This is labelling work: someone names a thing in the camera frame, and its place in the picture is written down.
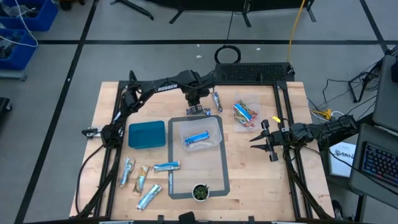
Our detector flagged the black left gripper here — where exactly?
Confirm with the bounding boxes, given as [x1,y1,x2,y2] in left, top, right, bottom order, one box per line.
[185,86,211,114]

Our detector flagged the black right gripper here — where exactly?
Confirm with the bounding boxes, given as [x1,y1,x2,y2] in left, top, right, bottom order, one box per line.
[249,119,304,163]

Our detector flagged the red yellow colourful granola bar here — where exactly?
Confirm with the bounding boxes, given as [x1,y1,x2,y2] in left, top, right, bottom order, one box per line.
[233,99,259,129]

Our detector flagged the bright blue granola bar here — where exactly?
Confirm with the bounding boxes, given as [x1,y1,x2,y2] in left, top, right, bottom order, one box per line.
[183,130,211,147]

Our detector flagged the blue orange granola bar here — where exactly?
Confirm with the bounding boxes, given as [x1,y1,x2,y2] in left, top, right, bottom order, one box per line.
[152,160,181,174]

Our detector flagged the blue red-ended granola bar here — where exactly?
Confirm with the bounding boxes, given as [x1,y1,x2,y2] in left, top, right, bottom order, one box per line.
[233,103,254,123]

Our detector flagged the orange brown granola bar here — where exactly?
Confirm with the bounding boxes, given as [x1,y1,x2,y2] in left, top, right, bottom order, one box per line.
[132,164,150,197]

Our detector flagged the light blue silver granola bar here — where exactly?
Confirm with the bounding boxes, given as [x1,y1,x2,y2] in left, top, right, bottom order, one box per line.
[136,183,163,212]
[119,157,136,189]

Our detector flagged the clear plastic bin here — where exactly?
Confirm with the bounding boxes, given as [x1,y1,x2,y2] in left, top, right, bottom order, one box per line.
[233,92,262,134]
[179,116,223,152]

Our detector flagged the teal plastic bin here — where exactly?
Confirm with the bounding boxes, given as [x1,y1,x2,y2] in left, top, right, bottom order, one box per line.
[127,120,167,149]

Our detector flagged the grey silicone baking mat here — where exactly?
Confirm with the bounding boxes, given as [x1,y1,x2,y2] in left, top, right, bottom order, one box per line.
[167,114,231,200]

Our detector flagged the yellow plug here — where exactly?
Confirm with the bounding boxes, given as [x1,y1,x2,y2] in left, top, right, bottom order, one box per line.
[312,108,333,121]

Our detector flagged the green succulent plant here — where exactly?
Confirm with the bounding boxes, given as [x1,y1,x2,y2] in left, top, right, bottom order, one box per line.
[194,184,209,200]

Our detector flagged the white paper sheet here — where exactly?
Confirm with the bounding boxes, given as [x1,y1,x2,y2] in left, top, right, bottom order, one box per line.
[328,141,357,179]

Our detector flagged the white plant pot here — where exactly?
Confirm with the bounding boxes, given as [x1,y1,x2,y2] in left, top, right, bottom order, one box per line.
[192,182,211,202]

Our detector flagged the person's shoe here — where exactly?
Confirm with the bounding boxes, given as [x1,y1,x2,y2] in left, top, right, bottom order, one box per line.
[330,200,345,219]

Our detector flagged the black divider panel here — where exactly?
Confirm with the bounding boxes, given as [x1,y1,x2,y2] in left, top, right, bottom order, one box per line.
[110,0,318,28]

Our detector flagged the grey desk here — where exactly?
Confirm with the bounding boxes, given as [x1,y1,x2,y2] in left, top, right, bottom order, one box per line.
[372,55,398,132]
[348,123,398,197]

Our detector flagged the black backlit keyboard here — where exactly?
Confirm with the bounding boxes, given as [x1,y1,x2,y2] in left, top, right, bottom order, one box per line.
[361,142,398,188]

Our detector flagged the blue storage crate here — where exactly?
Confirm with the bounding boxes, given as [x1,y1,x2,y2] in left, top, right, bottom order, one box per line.
[0,28,39,71]
[0,0,59,32]

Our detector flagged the black aluminium table frame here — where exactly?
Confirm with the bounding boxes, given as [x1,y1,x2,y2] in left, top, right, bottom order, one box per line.
[70,70,335,224]

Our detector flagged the black coiled cable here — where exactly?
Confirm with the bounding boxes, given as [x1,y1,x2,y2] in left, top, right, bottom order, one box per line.
[214,11,242,65]

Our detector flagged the white cable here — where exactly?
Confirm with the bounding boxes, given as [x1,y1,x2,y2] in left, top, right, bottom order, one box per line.
[310,108,346,125]
[0,0,40,48]

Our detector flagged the yellow cable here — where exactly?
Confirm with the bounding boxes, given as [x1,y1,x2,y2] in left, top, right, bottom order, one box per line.
[286,0,307,62]

